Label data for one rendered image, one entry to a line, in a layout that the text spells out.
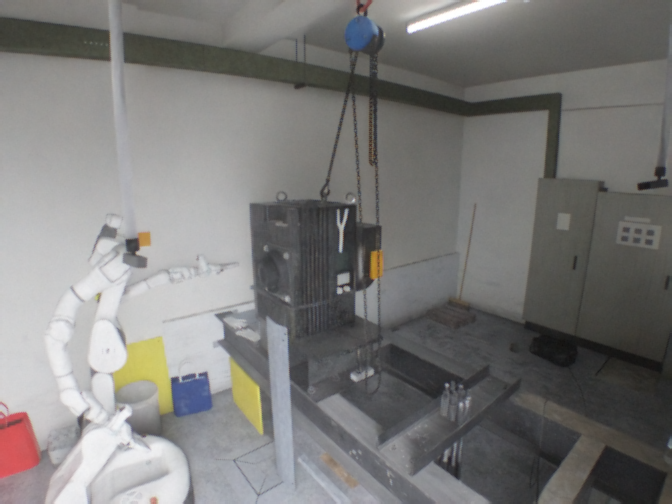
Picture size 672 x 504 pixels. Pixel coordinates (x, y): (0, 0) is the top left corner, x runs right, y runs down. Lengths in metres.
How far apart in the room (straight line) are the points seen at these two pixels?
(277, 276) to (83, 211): 1.36
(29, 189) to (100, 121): 0.59
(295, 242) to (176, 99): 1.48
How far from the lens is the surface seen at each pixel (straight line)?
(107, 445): 1.98
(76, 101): 2.67
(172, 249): 2.81
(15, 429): 2.94
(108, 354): 1.75
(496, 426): 2.31
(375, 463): 1.83
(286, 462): 2.29
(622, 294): 4.18
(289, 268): 1.85
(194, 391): 2.98
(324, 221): 1.90
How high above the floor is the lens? 1.80
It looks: 13 degrees down
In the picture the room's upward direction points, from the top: straight up
